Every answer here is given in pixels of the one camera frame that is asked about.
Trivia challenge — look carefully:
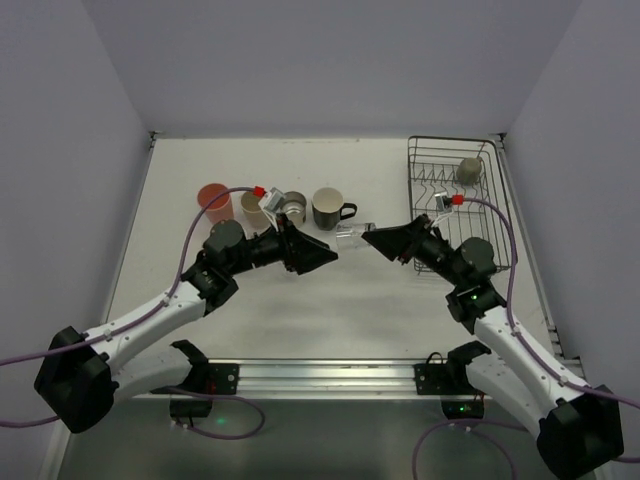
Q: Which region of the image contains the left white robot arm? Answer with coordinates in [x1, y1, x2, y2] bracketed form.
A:
[34, 214, 338, 433]

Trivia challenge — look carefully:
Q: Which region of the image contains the clear glass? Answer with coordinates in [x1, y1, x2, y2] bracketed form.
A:
[336, 222, 376, 251]

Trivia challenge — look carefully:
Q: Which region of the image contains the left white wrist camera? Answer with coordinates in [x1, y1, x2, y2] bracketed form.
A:
[259, 187, 285, 215]

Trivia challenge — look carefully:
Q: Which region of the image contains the aluminium mounting rail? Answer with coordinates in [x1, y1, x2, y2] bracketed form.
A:
[67, 355, 591, 401]

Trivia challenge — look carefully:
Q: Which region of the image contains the metal cup with cream label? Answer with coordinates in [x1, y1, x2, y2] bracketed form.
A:
[281, 191, 307, 228]

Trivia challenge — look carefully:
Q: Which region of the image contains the grey-green ceramic cup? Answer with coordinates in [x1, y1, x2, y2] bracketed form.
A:
[456, 157, 483, 186]

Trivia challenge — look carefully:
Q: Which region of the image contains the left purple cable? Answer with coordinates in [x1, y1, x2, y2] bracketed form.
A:
[0, 184, 266, 441]

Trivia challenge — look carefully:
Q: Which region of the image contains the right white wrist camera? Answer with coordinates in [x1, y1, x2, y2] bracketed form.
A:
[432, 192, 453, 227]

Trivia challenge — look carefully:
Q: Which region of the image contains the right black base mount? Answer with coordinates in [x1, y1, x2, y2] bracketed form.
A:
[413, 341, 491, 420]

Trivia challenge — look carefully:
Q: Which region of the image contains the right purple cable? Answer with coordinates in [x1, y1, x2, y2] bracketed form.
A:
[412, 194, 640, 480]

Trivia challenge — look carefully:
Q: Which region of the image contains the wire dish rack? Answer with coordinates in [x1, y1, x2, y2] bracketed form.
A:
[407, 136, 511, 272]

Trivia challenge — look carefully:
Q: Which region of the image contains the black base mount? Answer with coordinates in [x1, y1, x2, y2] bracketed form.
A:
[413, 341, 491, 420]
[151, 340, 239, 425]

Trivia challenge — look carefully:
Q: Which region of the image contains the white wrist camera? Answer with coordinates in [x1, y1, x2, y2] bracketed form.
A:
[432, 192, 453, 227]
[259, 187, 285, 215]

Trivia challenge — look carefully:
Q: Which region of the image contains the tall pink plastic cup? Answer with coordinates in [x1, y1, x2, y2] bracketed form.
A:
[197, 183, 234, 224]

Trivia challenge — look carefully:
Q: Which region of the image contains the purple cable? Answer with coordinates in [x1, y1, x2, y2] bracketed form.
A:
[0, 184, 266, 441]
[412, 194, 640, 480]

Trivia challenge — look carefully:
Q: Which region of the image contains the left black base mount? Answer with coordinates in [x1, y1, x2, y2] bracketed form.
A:
[151, 340, 239, 425]

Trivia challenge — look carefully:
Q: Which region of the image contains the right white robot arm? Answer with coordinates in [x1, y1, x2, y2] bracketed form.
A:
[362, 216, 624, 479]

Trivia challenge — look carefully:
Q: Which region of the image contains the black mug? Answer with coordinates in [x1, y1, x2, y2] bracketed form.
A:
[312, 187, 358, 231]

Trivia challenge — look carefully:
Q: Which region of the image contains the beige plastic cup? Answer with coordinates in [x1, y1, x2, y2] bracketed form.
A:
[240, 192, 270, 231]

